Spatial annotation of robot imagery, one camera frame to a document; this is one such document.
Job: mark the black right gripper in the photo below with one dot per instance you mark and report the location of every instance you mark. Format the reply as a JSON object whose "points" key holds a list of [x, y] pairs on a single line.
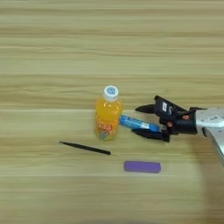
{"points": [[183, 124]]}

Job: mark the blue glue stick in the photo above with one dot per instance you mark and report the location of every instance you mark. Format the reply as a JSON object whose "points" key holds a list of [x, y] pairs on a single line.
{"points": [[137, 123]]}

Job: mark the orange juice bottle white cap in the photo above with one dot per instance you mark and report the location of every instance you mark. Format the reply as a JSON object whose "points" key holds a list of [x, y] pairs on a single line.
{"points": [[108, 116]]}

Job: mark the purple rectangular eraser block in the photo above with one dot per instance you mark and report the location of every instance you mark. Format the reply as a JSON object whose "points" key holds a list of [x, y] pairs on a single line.
{"points": [[143, 166]]}

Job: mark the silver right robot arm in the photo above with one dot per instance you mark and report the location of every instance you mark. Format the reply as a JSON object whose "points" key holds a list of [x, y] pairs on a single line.
{"points": [[213, 125]]}

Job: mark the thin black stick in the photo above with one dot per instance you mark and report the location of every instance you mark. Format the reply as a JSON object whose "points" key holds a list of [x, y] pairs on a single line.
{"points": [[84, 147]]}

